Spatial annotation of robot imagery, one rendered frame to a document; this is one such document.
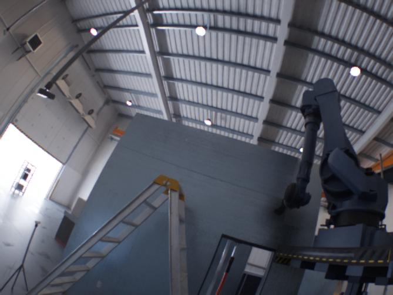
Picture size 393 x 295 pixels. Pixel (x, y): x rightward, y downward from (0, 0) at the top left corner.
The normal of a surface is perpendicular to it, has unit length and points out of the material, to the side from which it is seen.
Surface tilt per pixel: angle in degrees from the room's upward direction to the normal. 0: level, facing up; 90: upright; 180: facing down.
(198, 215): 90
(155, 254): 90
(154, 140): 90
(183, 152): 90
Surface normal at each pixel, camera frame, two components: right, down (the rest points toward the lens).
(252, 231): -0.09, -0.48
